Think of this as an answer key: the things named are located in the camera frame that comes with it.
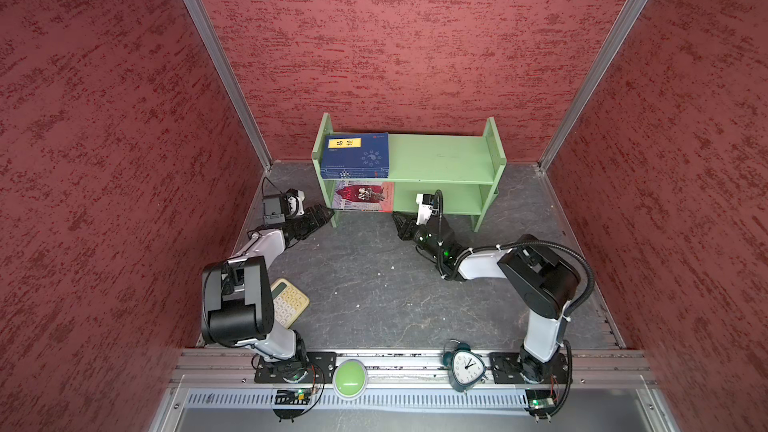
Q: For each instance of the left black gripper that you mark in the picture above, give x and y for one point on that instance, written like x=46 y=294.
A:
x=314 y=223

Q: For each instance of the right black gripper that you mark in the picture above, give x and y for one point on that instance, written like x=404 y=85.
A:
x=405 y=230

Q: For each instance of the red magazine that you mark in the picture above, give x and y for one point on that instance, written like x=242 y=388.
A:
x=363 y=196

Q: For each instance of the blue book Yijing yellow label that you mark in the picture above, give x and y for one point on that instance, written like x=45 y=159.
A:
x=354 y=156

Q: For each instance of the green wooden two-tier shelf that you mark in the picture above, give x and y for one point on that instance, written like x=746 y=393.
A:
x=467 y=169

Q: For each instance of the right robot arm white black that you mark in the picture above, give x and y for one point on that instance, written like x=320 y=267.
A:
x=551 y=279

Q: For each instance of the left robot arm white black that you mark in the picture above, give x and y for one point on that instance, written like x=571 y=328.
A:
x=237 y=306

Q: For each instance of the cream yellow calculator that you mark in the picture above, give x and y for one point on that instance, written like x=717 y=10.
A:
x=289 y=302

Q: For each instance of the teal triangular alarm clock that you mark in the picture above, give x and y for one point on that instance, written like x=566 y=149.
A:
x=465 y=368

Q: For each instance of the green round push button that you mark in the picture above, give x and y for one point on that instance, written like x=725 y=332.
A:
x=350 y=379

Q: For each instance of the left small circuit board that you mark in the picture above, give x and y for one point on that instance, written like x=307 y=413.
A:
x=289 y=404

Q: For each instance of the small circuit board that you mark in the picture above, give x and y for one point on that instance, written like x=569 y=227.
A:
x=289 y=404
x=541 y=403

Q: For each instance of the right small circuit board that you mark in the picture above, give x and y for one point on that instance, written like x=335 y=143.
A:
x=541 y=403

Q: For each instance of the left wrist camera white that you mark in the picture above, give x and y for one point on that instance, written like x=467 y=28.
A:
x=294 y=203

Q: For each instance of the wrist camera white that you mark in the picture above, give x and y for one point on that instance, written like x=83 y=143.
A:
x=294 y=203
x=424 y=208

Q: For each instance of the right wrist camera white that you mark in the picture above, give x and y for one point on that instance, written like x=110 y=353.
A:
x=424 y=208

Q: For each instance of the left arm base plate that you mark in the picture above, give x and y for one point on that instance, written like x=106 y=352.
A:
x=318 y=367

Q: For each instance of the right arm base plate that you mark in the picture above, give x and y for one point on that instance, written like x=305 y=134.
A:
x=510 y=367

